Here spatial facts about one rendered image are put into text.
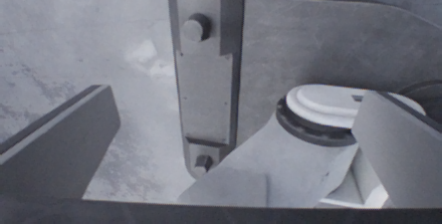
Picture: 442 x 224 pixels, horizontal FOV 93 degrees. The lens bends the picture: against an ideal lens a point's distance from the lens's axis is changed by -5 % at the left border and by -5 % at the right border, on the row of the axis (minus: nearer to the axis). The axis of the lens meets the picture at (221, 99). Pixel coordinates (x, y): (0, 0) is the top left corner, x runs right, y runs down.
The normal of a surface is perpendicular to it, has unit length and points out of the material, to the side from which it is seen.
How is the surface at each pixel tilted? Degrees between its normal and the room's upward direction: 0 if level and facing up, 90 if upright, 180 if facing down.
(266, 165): 90
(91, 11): 0
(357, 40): 0
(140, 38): 0
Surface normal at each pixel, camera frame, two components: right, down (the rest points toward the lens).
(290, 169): 0.01, -0.86
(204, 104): -0.23, 0.50
